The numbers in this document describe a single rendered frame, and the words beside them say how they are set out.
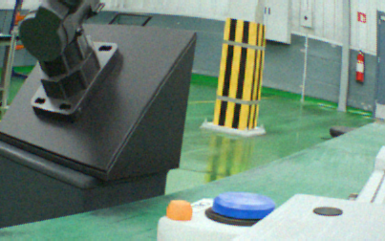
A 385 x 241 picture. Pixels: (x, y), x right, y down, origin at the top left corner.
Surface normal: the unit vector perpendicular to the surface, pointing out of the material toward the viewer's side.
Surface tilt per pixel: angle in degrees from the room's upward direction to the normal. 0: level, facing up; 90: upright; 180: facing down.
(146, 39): 44
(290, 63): 90
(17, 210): 90
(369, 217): 0
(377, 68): 90
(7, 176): 90
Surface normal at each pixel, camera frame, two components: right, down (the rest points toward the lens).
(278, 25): -0.45, 0.05
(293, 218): 0.13, -0.98
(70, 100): -0.24, -0.67
